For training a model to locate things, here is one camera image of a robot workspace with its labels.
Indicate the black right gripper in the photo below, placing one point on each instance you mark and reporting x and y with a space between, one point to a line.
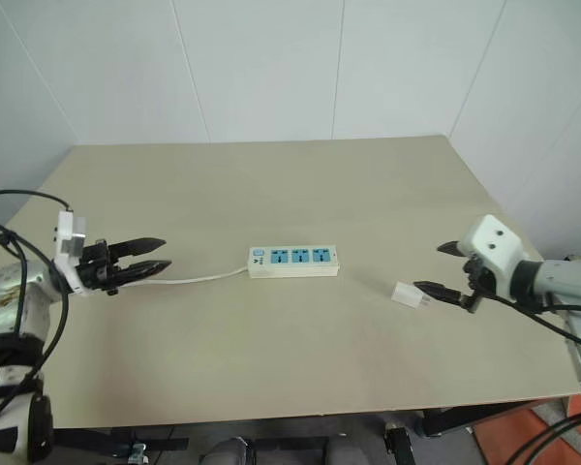
481 278

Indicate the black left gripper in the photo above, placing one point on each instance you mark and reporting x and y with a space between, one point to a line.
96 271

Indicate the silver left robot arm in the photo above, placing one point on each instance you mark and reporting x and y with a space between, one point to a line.
10 290

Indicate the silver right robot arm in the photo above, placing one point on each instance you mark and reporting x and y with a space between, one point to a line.
566 282

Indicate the white plug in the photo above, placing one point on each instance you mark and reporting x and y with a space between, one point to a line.
406 294

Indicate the white power strip blue sockets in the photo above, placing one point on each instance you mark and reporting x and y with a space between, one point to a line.
293 266

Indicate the orange floor mat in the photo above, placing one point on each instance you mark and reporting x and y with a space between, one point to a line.
503 443

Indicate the dark grey rounded shape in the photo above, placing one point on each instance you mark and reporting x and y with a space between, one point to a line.
230 451

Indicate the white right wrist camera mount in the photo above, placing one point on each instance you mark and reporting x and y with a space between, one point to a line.
496 247

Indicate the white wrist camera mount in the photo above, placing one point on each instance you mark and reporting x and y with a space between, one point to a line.
68 237
496 247

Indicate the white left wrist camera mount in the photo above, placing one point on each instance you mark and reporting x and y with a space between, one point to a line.
68 237

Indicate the black table frame beam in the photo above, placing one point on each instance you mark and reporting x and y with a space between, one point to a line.
484 415

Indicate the black table frame post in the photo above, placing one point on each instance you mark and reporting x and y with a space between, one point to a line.
398 443

